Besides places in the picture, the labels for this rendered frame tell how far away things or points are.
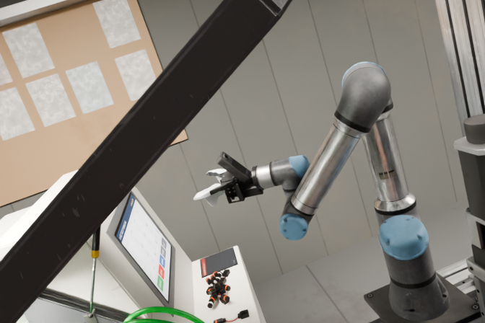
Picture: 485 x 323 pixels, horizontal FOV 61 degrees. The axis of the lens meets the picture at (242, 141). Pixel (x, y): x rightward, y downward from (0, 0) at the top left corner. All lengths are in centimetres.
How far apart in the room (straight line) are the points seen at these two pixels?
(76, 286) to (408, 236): 86
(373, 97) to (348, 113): 7
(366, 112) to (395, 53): 241
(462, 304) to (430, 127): 249
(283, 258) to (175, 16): 199
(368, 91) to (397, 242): 39
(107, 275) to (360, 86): 80
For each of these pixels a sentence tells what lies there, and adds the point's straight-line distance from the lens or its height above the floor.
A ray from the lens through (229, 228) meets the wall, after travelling 319.
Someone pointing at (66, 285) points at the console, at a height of 139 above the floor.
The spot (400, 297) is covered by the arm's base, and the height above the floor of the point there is 109.
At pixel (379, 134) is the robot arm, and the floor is 150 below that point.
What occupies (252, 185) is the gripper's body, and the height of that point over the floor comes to 142.
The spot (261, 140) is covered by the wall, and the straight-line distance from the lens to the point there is 304.
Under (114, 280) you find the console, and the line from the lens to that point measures 119.
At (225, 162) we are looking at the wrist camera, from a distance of 122.
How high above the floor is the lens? 185
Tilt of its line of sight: 14 degrees down
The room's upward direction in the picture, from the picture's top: 19 degrees counter-clockwise
